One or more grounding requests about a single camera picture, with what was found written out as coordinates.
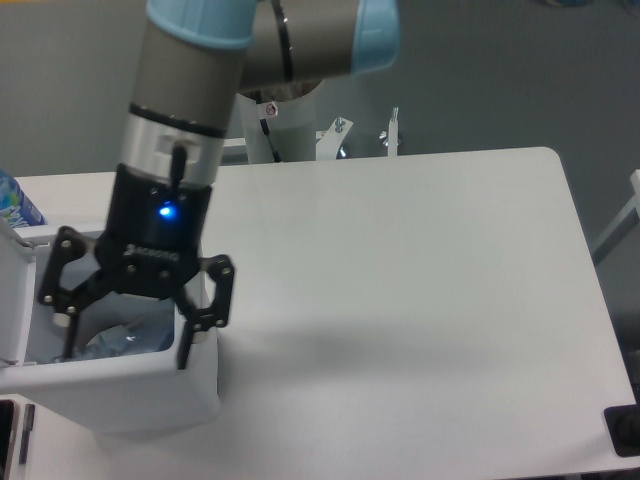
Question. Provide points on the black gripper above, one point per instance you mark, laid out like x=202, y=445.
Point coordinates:
x=149, y=247

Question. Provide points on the clear plastic water bottle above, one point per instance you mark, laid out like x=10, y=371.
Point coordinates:
x=149, y=333

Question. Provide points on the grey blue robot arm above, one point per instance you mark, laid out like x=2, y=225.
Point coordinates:
x=196, y=57

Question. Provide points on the white trash can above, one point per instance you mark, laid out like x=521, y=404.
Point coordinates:
x=141, y=391

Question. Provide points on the blue labelled bottle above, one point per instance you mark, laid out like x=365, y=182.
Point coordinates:
x=16, y=207

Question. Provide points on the black device at corner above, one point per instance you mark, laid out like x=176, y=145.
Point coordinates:
x=17, y=425

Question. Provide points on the black table clamp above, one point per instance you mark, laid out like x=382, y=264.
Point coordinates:
x=623, y=426

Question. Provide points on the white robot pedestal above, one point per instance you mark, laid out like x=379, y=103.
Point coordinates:
x=279, y=123

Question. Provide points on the white middle table bracket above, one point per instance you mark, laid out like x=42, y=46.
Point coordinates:
x=331, y=143

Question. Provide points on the white table bracket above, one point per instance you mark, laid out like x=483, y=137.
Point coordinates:
x=331, y=143
x=390, y=139

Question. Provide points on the white right table bracket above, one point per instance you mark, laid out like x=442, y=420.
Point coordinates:
x=390, y=139

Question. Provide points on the white frame at right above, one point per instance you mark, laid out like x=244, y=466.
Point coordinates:
x=620, y=226

